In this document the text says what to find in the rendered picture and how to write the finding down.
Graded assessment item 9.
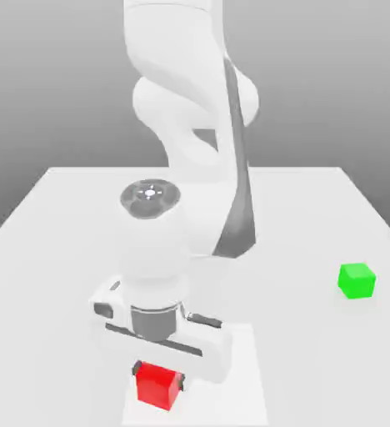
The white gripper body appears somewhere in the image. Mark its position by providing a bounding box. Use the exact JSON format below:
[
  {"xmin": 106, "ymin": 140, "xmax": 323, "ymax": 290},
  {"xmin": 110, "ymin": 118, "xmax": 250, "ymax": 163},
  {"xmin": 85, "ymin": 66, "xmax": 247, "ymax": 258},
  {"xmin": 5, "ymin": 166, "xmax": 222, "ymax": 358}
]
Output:
[{"xmin": 92, "ymin": 317, "xmax": 235, "ymax": 384}]

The small red cube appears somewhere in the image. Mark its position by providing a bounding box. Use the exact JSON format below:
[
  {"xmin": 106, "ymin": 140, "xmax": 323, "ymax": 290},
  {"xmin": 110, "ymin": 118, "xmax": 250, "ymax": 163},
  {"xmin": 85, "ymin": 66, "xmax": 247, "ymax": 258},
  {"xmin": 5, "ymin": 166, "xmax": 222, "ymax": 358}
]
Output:
[{"xmin": 135, "ymin": 361, "xmax": 183, "ymax": 412}]

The small green cube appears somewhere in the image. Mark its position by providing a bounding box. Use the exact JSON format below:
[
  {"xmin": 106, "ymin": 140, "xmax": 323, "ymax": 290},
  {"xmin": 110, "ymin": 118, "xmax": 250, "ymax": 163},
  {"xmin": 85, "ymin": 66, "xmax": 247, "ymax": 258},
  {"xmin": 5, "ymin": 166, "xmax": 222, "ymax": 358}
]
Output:
[{"xmin": 337, "ymin": 262, "xmax": 377, "ymax": 300}]

